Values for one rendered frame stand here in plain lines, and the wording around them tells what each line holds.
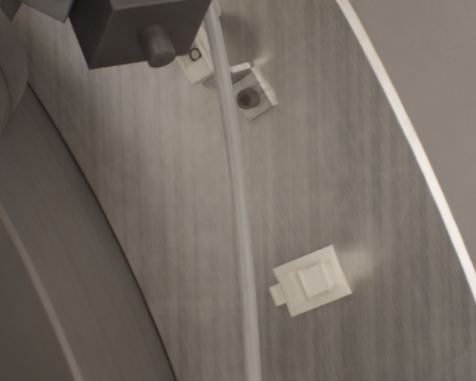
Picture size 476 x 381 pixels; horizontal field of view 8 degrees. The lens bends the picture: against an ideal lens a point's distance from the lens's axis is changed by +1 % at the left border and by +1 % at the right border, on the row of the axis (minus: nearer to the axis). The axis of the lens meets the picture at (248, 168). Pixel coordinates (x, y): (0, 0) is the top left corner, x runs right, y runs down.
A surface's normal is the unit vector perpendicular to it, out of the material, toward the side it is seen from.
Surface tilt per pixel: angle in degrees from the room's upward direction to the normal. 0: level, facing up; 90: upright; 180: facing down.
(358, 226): 90
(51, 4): 128
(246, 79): 90
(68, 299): 65
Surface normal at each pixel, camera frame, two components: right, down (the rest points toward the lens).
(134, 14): 0.33, 0.84
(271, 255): -0.47, 0.16
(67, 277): 0.77, -0.40
